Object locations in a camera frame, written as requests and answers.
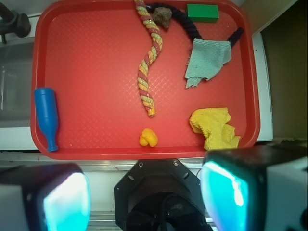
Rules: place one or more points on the brown rock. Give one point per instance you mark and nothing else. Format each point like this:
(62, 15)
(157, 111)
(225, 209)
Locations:
(162, 16)

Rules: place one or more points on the green rectangular block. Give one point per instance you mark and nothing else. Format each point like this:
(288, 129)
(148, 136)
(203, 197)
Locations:
(203, 13)

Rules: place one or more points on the blue plastic bottle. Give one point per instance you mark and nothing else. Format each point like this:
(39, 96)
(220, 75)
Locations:
(47, 115)

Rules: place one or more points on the black clamp knob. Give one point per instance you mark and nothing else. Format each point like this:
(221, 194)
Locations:
(13, 22)

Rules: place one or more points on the red plastic tray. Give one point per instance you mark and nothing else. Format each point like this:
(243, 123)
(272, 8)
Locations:
(89, 51)

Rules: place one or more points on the small yellow rubber duck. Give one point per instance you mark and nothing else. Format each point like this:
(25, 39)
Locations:
(148, 137)

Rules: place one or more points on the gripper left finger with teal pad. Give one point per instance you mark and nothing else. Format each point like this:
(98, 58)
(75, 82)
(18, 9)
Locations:
(52, 197)

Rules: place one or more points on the yellow cloth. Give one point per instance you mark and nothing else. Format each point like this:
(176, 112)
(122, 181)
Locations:
(213, 123)

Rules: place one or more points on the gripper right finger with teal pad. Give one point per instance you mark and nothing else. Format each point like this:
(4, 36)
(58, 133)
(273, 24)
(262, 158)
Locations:
(261, 188)

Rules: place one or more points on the grey-green cloth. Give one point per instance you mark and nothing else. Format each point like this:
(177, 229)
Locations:
(206, 60)

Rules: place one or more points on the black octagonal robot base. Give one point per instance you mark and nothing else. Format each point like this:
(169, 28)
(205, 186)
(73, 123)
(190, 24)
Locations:
(159, 195)

